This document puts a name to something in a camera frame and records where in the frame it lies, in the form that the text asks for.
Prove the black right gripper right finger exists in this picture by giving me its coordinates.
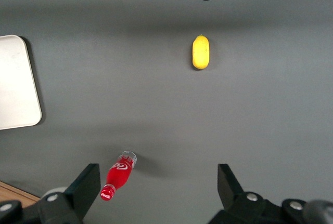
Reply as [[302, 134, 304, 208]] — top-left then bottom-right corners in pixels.
[[207, 163, 308, 224]]

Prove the cream plastic tray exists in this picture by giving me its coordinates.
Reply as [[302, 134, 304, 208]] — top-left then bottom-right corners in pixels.
[[0, 34, 43, 131]]

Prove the yellow lemon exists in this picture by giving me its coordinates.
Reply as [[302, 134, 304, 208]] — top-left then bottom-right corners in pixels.
[[191, 34, 211, 71]]

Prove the wooden drawer cabinet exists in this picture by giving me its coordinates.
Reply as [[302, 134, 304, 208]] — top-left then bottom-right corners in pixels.
[[0, 180, 40, 204]]

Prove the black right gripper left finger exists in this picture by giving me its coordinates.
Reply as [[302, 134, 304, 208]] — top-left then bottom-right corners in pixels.
[[0, 163, 101, 224]]

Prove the red cola bottle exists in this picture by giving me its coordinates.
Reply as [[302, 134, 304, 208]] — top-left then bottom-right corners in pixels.
[[99, 150, 138, 202]]

